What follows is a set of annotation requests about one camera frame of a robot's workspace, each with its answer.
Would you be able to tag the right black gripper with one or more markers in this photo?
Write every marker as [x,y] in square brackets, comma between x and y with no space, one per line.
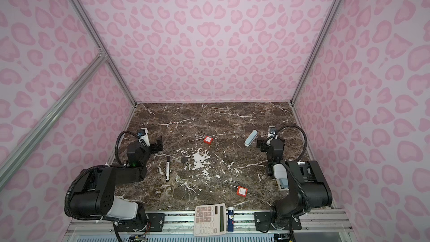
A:
[265,143]

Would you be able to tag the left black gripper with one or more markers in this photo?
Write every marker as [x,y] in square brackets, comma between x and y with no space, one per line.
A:
[156,144]

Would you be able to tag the red padlock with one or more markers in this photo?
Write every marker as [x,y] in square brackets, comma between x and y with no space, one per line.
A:
[240,190]
[208,139]

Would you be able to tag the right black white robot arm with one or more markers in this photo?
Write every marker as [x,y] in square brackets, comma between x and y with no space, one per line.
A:
[307,189]

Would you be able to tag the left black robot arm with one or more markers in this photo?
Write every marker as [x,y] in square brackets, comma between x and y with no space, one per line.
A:
[91,196]

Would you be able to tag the light blue grey case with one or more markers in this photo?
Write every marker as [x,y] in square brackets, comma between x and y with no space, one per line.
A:
[251,138]

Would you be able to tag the black marker pen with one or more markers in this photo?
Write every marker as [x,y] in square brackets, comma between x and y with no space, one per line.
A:
[168,168]

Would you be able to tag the blue white glue stick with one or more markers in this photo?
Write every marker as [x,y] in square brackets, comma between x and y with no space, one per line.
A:
[230,221]

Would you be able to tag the pink white calculator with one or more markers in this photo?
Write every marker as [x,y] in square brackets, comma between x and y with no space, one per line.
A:
[210,220]

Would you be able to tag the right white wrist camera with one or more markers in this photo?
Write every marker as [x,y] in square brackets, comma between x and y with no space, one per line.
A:
[271,131]

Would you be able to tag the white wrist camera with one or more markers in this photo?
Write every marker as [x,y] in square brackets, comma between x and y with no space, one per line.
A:
[143,137]
[271,131]

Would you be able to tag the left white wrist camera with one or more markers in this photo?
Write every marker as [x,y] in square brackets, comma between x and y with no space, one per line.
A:
[143,137]

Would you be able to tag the aluminium front rail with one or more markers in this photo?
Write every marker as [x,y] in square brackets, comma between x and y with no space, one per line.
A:
[177,226]

